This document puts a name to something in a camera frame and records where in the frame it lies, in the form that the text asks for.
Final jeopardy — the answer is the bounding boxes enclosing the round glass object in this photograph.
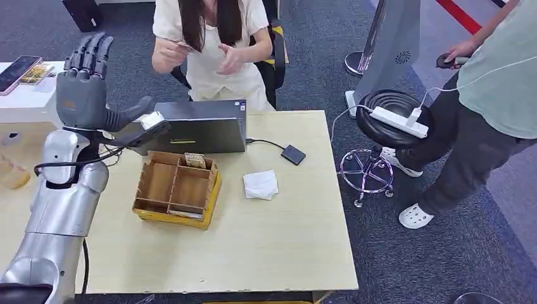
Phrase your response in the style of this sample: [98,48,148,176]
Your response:
[453,291,505,304]

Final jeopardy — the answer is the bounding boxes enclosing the white printed card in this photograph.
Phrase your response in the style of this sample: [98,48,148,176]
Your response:
[161,36,196,54]

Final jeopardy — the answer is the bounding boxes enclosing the white power strip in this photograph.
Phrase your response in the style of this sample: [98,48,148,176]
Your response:
[369,105,430,140]

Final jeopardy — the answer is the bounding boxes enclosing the black reader cable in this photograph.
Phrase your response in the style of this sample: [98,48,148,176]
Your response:
[244,137,286,151]

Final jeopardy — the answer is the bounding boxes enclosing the white charger plug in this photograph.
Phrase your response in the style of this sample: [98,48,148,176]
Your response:
[405,106,423,127]

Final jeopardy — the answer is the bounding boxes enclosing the red barrier belt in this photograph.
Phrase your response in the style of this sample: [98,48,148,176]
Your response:
[434,0,483,36]

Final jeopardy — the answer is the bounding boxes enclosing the standing person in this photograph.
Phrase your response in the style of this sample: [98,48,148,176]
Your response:
[379,0,537,231]

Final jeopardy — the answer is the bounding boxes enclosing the dark grey laptop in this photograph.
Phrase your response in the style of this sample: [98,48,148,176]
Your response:
[125,99,248,156]

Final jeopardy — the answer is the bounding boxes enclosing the upright card stack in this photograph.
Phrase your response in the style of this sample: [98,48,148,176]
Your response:
[184,152,208,170]

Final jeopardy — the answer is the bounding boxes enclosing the seated person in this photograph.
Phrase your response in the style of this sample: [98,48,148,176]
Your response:
[151,0,274,113]

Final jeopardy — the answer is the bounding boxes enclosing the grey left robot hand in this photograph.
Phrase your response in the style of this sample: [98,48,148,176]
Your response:
[55,32,155,134]

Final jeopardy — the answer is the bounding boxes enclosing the black office chair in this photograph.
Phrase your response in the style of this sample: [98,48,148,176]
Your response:
[169,0,290,111]

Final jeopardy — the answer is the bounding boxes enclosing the yellow card packet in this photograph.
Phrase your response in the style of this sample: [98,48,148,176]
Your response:
[18,63,56,86]

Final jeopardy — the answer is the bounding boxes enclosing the flat card stack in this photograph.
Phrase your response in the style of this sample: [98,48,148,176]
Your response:
[167,209,205,220]

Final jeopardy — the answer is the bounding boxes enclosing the chrome stanchion post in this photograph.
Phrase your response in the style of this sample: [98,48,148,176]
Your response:
[343,0,388,78]

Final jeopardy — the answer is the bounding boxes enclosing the smartphone with pink case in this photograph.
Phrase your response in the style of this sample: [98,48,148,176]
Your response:
[0,55,44,97]

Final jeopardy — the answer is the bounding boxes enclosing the white power strip cable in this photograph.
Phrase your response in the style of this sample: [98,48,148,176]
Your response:
[329,103,374,144]

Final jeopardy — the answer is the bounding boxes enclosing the white side cabinet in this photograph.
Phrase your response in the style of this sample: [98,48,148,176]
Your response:
[0,61,69,129]

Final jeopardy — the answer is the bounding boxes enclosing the beige round object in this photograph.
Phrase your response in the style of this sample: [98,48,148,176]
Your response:
[0,154,32,191]

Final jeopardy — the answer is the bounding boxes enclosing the black handheld controller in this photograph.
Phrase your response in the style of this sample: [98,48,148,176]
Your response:
[435,52,470,70]

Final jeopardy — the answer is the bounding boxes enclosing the black floor object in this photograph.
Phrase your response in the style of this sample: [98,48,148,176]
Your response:
[61,0,104,33]

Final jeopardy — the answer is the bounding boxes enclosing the small black card reader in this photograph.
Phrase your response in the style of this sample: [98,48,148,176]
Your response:
[280,144,307,167]

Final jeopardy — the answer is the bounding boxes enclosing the black round stool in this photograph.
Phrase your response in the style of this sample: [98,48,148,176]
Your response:
[338,89,436,209]

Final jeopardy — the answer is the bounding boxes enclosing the grey standing panel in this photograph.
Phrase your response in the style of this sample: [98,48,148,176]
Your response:
[344,0,422,118]

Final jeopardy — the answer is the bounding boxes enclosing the white folded tissue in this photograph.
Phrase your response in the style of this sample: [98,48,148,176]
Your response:
[243,169,279,201]

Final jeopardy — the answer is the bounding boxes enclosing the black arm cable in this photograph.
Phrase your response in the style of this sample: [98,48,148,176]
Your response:
[33,146,127,177]

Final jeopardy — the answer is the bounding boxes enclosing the thin white charging cable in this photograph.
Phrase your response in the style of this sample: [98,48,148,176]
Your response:
[419,54,537,109]

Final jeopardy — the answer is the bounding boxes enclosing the wooden compartment box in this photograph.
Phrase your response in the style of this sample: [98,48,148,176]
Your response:
[131,150,224,231]

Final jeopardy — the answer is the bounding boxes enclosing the black table cables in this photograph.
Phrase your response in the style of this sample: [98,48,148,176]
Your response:
[98,142,125,167]

